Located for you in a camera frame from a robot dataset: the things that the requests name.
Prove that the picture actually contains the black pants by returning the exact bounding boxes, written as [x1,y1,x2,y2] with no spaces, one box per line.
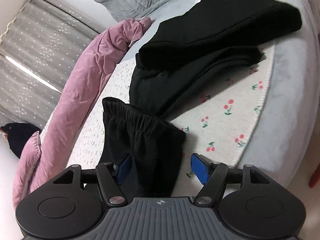
[100,0,302,198]

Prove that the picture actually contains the cherry print bed sheet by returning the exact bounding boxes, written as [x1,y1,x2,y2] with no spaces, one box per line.
[66,44,276,181]

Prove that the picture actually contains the pink duvet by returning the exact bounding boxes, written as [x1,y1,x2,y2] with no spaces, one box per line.
[12,17,152,207]

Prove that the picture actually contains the grey bed sheet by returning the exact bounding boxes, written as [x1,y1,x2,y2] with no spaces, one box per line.
[117,0,320,196]

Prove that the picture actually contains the dark plush toy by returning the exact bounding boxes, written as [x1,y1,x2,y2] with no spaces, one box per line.
[1,122,42,158]

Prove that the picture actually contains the red stool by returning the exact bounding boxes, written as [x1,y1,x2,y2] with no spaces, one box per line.
[309,164,320,188]

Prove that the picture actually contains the grey dotted curtain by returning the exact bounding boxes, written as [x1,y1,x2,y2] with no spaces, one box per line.
[1,0,99,128]

